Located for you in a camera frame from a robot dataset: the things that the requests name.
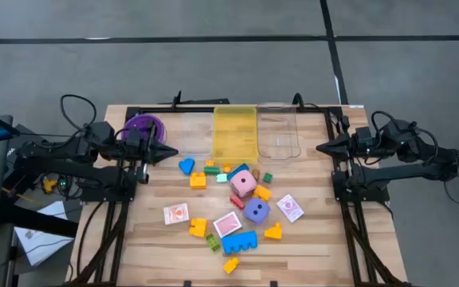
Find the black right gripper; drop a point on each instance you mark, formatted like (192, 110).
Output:
(353, 153)

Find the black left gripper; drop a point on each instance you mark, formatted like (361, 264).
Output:
(146, 155)

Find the orange print card pack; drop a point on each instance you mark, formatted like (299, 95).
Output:
(176, 214)

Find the purple print card pack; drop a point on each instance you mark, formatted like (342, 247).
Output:
(290, 208)

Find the pink foam die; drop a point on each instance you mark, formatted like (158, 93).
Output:
(243, 183)

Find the red toy brick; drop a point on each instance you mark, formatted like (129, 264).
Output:
(237, 201)

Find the pink backed card pack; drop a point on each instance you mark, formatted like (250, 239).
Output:
(227, 224)

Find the purple foam die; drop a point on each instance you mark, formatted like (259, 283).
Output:
(256, 211)

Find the yellow wedge toy block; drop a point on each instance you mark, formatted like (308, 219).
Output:
(274, 233)

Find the large blue studded block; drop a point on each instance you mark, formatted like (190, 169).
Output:
(239, 241)

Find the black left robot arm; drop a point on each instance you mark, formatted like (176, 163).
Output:
(94, 172)

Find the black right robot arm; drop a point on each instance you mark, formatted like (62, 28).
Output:
(397, 172)

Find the blue heart toy block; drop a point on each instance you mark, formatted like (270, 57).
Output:
(186, 165)

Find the small clear plastic bin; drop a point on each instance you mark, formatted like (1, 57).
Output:
(195, 135)

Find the purple plastic bucket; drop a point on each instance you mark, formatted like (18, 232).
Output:
(134, 120)

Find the small orange toy brick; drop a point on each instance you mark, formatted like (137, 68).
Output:
(209, 163)

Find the dark green long brick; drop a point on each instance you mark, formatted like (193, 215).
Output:
(212, 170)

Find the mint small toy brick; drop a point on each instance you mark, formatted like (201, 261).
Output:
(222, 178)

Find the orange flower toy piece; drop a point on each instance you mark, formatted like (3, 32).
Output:
(227, 168)

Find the small green toy brick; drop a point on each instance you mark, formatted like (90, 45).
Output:
(267, 178)

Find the yellow translucent plastic bin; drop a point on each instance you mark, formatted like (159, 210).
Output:
(235, 135)

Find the blue flat long brick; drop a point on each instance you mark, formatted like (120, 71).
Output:
(238, 170)

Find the brown cylinder toy block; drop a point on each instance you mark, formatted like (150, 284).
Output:
(256, 174)

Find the black power strip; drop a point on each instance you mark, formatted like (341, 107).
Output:
(62, 187)

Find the lime green toy brick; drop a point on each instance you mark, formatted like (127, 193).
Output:
(213, 242)

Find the white paper sheet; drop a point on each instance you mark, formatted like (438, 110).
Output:
(38, 247)
(54, 210)

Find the black computer case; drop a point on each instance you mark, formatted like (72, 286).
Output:
(26, 133)

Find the black table edge clamp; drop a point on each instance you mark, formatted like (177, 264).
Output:
(273, 284)
(187, 284)

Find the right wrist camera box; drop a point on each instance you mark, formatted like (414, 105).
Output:
(364, 137)

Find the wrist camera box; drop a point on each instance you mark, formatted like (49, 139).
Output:
(364, 137)
(134, 137)

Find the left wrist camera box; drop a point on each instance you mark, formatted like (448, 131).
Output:
(134, 137)

